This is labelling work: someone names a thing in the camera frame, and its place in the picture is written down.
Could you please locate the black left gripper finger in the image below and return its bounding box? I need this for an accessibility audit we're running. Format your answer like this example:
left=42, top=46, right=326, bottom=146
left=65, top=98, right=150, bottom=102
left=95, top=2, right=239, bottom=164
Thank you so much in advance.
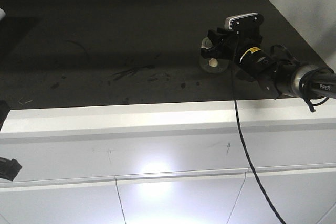
left=0, top=157, right=22, bottom=181
left=0, top=100, right=10, bottom=129

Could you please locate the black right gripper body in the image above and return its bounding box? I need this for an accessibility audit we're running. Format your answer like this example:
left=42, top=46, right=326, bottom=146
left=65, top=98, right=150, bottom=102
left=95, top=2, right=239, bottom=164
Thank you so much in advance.
left=219, top=28, right=263, bottom=60

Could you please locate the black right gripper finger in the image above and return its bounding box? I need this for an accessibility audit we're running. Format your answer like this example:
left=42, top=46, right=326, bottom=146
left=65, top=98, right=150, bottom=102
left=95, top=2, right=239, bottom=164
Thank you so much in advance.
left=201, top=44, right=223, bottom=59
left=207, top=27, right=231, bottom=47

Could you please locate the glass jar with white lid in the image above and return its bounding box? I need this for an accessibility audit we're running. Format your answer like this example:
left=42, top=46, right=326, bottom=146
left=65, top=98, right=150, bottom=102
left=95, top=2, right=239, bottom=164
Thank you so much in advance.
left=198, top=37, right=230, bottom=74

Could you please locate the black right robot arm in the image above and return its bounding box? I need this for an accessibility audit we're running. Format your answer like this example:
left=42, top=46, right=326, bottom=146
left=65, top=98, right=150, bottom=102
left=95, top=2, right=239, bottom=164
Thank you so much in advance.
left=201, top=28, right=335, bottom=106

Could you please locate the white pipe end at left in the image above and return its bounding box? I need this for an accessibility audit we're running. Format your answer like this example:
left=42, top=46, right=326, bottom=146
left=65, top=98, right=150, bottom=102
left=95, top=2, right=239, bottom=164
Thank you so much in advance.
left=0, top=8, right=6, bottom=20

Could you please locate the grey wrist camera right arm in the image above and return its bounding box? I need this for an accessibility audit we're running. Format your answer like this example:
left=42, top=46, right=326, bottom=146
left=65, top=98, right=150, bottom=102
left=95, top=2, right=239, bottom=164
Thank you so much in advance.
left=224, top=13, right=264, bottom=31

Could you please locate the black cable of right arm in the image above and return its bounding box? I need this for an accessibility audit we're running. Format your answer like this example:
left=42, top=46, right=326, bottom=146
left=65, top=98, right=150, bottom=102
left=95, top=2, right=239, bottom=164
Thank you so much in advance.
left=229, top=37, right=287, bottom=224

